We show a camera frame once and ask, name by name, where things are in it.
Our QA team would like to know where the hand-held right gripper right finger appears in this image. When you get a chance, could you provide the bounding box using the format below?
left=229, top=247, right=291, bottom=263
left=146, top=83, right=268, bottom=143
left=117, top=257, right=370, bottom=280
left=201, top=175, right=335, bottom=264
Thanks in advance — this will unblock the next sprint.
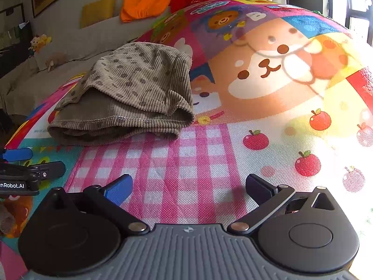
left=227, top=174, right=340, bottom=236

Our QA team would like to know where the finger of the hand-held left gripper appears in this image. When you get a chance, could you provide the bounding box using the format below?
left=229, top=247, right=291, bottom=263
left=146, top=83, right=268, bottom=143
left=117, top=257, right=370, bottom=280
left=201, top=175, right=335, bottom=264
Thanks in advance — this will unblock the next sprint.
left=0, top=161, right=66, bottom=182
left=0, top=148, right=33, bottom=162

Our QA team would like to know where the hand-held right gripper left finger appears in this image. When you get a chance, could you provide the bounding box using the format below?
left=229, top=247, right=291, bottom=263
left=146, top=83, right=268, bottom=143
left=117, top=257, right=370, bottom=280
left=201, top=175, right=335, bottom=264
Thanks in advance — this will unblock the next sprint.
left=44, top=174, right=150, bottom=236

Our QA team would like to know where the brown corduroy garment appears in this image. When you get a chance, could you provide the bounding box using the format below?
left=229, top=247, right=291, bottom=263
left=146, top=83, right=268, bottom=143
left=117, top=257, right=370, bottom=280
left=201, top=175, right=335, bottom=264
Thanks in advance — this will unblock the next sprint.
left=47, top=42, right=195, bottom=147

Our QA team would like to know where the colourful printed blanket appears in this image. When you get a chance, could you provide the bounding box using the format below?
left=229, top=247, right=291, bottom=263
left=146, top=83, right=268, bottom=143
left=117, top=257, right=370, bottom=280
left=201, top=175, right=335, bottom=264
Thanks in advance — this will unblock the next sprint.
left=0, top=0, right=373, bottom=280

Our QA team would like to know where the beige plush toy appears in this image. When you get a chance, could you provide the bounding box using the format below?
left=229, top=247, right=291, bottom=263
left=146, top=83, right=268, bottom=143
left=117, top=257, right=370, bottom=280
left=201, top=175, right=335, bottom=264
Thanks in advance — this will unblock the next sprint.
left=44, top=52, right=69, bottom=72

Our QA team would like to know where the yellow plush toy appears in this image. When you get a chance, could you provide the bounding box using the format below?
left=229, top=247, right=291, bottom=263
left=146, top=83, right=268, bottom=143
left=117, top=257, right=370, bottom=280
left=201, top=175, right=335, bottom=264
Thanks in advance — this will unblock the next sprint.
left=28, top=34, right=52, bottom=53

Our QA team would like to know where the dark chair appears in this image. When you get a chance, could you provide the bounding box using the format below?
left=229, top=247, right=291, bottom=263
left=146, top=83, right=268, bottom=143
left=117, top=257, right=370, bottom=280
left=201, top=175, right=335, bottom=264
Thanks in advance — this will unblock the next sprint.
left=17, top=20, right=34, bottom=58

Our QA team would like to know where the beige sofa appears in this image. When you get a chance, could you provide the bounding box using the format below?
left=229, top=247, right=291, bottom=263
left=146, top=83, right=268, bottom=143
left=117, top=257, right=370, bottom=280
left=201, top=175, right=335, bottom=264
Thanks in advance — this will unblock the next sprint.
left=0, top=0, right=187, bottom=117

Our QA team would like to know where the yellow cushion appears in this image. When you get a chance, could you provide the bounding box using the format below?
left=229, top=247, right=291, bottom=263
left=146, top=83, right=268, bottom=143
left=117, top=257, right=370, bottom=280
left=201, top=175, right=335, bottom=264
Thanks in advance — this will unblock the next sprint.
left=81, top=0, right=117, bottom=29

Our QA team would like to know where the dark window frame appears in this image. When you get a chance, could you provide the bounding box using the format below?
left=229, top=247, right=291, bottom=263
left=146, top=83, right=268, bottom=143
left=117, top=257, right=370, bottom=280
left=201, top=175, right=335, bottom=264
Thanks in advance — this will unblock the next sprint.
left=321, top=0, right=373, bottom=47

